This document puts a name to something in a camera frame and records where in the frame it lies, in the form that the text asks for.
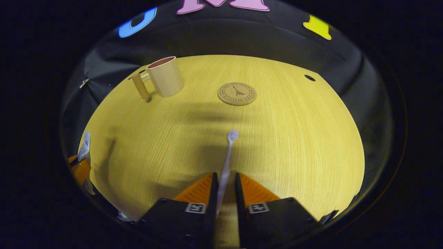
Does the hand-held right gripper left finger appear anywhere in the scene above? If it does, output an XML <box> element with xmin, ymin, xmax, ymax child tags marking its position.
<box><xmin>137</xmin><ymin>172</ymin><xmax>219</xmax><ymax>249</ymax></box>

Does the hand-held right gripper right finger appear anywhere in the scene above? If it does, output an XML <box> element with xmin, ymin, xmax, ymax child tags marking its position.
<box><xmin>235</xmin><ymin>172</ymin><xmax>340</xmax><ymax>249</ymax></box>

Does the white toothpaste tube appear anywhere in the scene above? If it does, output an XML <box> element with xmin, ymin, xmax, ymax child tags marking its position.
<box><xmin>78</xmin><ymin>131</ymin><xmax>91</xmax><ymax>163</ymax></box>

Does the white toothbrush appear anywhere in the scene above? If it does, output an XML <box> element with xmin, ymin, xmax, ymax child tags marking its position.
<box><xmin>215</xmin><ymin>130</ymin><xmax>239</xmax><ymax>216</ymax></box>

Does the round cork coaster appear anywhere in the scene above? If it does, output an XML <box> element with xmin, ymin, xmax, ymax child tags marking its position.
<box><xmin>217</xmin><ymin>82</ymin><xmax>257</xmax><ymax>106</ymax></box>

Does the beige cup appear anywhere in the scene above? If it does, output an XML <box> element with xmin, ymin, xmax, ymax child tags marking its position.
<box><xmin>131</xmin><ymin>56</ymin><xmax>185</xmax><ymax>101</ymax></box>

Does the black backdrop cloth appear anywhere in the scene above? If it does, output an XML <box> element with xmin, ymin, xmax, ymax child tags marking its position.
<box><xmin>61</xmin><ymin>0</ymin><xmax>395</xmax><ymax>208</ymax></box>

